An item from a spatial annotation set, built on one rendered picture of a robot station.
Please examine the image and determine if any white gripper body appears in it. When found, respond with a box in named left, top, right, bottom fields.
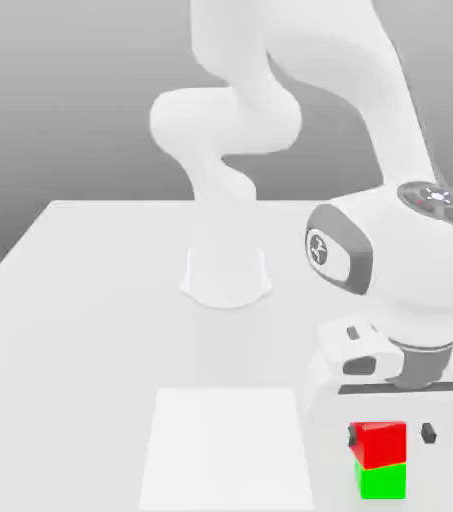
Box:
left=301, top=350, right=453, bottom=426

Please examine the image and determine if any small red cube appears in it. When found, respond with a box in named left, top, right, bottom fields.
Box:
left=348, top=420, right=408, bottom=471

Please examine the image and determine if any small green cube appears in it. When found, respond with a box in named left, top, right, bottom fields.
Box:
left=353, top=458, right=408, bottom=501

